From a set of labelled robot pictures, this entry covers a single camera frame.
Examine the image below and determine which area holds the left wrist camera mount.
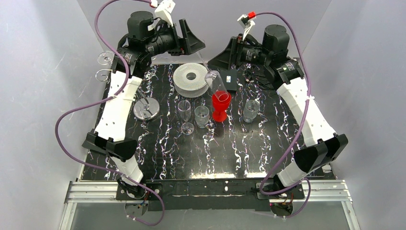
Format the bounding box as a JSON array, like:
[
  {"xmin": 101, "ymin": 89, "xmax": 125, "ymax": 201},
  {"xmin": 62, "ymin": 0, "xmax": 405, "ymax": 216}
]
[{"xmin": 150, "ymin": 0, "xmax": 176, "ymax": 27}]

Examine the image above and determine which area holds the purple cable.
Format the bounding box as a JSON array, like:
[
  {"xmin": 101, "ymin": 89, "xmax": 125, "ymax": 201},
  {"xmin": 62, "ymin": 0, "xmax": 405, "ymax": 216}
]
[
  {"xmin": 55, "ymin": 0, "xmax": 166, "ymax": 227},
  {"xmin": 255, "ymin": 11, "xmax": 312, "ymax": 219}
]

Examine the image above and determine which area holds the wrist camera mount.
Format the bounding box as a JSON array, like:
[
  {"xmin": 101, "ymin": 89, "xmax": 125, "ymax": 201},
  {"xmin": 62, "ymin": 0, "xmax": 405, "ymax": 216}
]
[
  {"xmin": 150, "ymin": 0, "xmax": 176, "ymax": 27},
  {"xmin": 237, "ymin": 11, "xmax": 257, "ymax": 41}
]

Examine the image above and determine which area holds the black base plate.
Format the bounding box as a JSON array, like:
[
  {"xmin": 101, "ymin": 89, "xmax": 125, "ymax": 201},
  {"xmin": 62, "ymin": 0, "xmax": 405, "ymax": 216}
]
[{"xmin": 115, "ymin": 179, "xmax": 305, "ymax": 213}]

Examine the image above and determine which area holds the chrome wine glass rack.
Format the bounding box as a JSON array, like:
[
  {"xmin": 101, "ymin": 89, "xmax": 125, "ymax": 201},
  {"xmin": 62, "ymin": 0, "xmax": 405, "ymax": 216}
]
[{"xmin": 94, "ymin": 68, "xmax": 161, "ymax": 122}]

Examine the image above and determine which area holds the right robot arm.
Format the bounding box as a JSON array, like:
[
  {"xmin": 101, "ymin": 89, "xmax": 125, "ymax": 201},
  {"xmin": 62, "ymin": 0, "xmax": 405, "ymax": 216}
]
[{"xmin": 208, "ymin": 24, "xmax": 349, "ymax": 191}]

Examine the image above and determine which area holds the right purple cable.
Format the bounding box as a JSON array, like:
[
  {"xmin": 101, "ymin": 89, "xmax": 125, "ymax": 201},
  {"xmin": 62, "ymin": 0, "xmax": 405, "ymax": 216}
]
[{"xmin": 255, "ymin": 11, "xmax": 312, "ymax": 219}]

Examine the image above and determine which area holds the red wine glass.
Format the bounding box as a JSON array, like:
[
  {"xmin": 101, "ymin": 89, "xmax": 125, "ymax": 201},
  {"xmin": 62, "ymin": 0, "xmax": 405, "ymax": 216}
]
[{"xmin": 212, "ymin": 91, "xmax": 231, "ymax": 122}]

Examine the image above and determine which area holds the black flat box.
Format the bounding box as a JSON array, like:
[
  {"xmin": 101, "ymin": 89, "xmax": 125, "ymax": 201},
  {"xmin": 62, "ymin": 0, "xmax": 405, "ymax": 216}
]
[{"xmin": 219, "ymin": 69, "xmax": 237, "ymax": 93}]

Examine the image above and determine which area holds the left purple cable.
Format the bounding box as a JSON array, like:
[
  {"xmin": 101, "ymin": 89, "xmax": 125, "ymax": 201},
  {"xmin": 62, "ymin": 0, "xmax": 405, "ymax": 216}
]
[{"xmin": 55, "ymin": 0, "xmax": 166, "ymax": 227}]

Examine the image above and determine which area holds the clear champagne flute glass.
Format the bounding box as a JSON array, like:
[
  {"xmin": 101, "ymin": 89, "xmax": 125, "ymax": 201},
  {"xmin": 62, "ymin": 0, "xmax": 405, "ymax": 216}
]
[{"xmin": 178, "ymin": 100, "xmax": 194, "ymax": 135}]

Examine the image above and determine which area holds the clear wide wine glass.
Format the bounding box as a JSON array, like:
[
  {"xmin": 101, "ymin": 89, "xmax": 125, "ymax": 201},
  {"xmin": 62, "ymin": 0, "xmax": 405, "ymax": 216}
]
[{"xmin": 197, "ymin": 51, "xmax": 230, "ymax": 102}]

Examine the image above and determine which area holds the white filament spool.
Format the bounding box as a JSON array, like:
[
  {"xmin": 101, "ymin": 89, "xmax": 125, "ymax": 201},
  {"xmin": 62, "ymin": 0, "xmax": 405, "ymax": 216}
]
[{"xmin": 173, "ymin": 63, "xmax": 209, "ymax": 98}]

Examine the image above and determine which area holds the clear martini glass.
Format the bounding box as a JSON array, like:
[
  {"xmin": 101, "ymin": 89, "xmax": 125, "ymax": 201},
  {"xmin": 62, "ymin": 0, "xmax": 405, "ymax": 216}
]
[{"xmin": 97, "ymin": 51, "xmax": 115, "ymax": 66}]

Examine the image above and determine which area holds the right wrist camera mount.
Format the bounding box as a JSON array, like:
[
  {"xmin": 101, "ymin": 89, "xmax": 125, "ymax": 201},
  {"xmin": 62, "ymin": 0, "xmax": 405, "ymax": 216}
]
[{"xmin": 237, "ymin": 11, "xmax": 257, "ymax": 41}]

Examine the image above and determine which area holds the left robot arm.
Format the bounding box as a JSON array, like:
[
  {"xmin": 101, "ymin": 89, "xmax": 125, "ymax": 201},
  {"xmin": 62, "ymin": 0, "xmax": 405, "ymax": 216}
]
[{"xmin": 82, "ymin": 11, "xmax": 205, "ymax": 188}]

